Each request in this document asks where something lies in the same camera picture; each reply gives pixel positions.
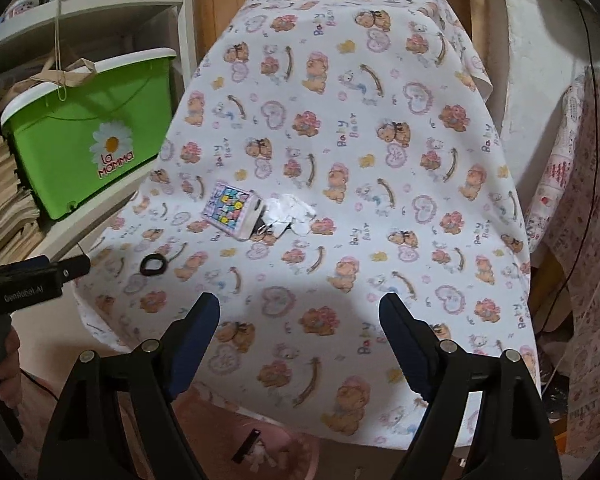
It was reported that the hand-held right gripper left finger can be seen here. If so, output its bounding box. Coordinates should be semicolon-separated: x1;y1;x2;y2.
37;291;222;480

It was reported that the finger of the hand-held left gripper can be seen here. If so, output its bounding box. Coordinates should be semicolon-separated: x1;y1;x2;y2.
60;254;92;281

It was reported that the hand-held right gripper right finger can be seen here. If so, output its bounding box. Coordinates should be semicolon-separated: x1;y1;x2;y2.
378;292;563;480

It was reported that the black ring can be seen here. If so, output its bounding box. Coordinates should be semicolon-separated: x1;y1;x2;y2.
140;254;167;277

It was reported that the small white paper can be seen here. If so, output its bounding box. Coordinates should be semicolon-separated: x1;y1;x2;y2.
245;442;281;473

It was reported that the small pastel patterned box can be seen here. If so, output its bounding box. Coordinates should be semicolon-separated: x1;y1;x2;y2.
201;183;266;242

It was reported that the pink plastic basket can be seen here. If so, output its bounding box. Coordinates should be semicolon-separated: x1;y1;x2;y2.
115;395;321;480

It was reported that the white tissue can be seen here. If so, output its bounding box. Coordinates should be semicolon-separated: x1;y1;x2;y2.
260;194;317;237

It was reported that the person's left hand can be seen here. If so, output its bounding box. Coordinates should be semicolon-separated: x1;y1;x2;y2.
0;327;22;401

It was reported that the stack of old books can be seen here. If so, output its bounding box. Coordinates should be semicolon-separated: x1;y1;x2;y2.
0;105;46;271

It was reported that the green plastic bin white lid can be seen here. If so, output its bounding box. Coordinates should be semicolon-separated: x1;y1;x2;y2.
0;47;178;221

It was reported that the bear printed white cloth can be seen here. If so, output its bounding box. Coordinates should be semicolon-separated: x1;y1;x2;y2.
74;0;538;448

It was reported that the red printed cloth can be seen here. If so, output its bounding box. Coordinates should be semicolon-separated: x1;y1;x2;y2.
525;67;600;461

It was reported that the white shelf unit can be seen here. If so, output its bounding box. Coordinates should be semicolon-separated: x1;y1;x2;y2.
0;0;201;261

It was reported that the black cable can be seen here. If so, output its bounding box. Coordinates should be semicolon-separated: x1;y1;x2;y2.
537;0;600;333

